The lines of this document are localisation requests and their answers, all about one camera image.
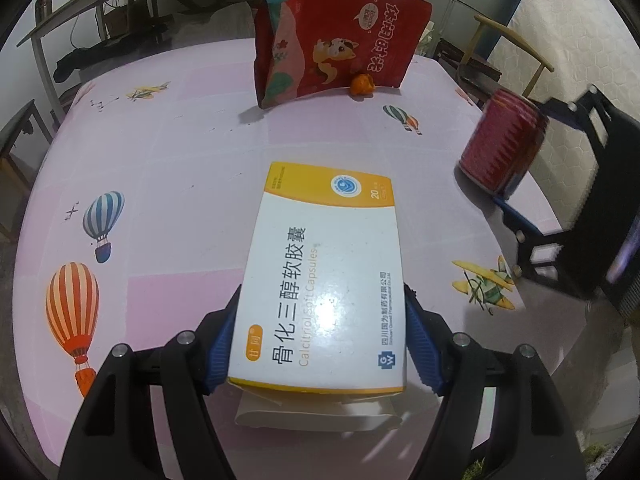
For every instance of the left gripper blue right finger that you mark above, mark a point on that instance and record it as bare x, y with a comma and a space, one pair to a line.
500, 409

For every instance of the steel thermos bottle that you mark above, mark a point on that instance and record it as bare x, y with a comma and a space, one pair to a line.
43, 9

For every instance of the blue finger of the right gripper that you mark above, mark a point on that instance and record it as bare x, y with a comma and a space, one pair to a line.
548, 273
577, 114

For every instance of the red snack bag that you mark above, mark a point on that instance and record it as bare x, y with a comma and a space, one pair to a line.
308, 46

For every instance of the white mattress blue trim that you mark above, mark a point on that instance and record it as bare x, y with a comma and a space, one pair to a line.
587, 42

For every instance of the wooden chair black seat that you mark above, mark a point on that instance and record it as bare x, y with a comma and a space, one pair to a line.
475, 74

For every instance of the red drink can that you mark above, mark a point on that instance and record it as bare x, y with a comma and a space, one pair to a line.
504, 143

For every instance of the black cloth under shelf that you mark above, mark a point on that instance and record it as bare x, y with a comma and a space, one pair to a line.
122, 49

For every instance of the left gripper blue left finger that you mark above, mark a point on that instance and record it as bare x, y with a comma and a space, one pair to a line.
113, 436

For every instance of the white yellow medicine box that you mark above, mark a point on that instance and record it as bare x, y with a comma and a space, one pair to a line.
319, 338

